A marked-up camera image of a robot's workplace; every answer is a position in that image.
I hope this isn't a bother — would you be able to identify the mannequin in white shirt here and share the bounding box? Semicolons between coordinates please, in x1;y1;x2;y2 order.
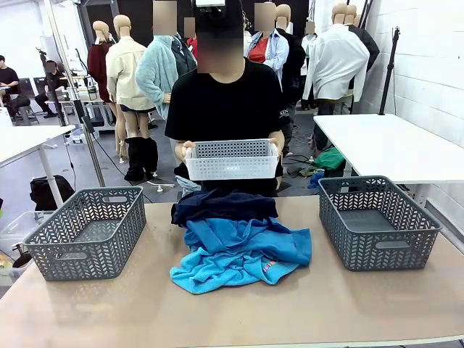
302;2;371;115

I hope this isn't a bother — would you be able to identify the person's right hand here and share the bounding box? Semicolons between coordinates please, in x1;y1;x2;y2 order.
173;140;197;165

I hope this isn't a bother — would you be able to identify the grey plastic lattice basket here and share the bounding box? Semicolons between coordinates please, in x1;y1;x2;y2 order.
23;186;148;282
318;175;443;272

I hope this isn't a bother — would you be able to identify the person in black t-shirt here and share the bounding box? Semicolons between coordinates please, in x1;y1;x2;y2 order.
165;0;291;199

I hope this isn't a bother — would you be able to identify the person's left hand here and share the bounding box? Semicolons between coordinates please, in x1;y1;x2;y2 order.
270;134;286;155

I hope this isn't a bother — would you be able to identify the white table with grey leg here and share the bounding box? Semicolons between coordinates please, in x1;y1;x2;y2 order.
313;113;464;210

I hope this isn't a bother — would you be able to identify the white perforated plastic basket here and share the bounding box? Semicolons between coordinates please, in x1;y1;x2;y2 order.
183;138;280;181

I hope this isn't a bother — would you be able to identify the black tripod stand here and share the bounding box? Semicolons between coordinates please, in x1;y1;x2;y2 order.
378;27;402;116

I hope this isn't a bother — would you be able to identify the mannequin in maroon garment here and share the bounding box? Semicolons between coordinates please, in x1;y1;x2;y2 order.
86;20;114;104

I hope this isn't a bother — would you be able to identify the pale denim cloth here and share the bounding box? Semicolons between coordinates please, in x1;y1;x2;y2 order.
175;175;202;197

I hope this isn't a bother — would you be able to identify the mannequin in teal fuzzy cardigan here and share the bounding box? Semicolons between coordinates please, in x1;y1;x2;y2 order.
135;0;181;121

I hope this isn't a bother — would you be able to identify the seated person in black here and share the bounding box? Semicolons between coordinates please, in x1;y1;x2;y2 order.
34;59;70;120
0;54;32;119

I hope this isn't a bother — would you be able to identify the mannequin in light blue shirt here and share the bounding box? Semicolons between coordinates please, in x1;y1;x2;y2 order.
245;1;291;91

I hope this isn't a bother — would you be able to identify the black bag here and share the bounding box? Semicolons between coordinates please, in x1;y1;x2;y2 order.
29;175;76;212

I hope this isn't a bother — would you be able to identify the medium blue cloth garment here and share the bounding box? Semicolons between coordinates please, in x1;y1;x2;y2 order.
183;217;312;268

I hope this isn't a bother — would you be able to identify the saturated blue cloth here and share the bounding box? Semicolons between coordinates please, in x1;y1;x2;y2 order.
307;173;326;190

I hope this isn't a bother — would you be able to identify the metal light stand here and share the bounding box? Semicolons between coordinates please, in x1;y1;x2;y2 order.
45;0;107;188

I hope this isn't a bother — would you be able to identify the mannequin in black clothes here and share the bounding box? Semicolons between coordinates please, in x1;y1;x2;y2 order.
274;3;308;109

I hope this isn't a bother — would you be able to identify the mannequin in cream jacket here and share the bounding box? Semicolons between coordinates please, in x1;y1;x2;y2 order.
104;14;160;182

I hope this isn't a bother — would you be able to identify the clear plastic bin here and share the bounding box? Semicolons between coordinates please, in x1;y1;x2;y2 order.
0;211;50;254

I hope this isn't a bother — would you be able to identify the light cyan cloth garment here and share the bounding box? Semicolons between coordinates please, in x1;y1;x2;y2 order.
169;249;302;295

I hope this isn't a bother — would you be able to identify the mannequin in black jacket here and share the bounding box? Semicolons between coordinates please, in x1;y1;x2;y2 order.
344;4;381;73

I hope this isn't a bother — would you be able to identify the navy blue garment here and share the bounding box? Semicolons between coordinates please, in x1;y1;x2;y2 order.
170;188;279;228

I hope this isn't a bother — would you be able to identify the mannequin in dark vest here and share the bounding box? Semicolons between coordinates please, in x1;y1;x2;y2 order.
172;16;199;79

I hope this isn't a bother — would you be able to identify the small mannequin in white top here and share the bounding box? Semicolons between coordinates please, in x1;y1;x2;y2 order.
300;20;319;109

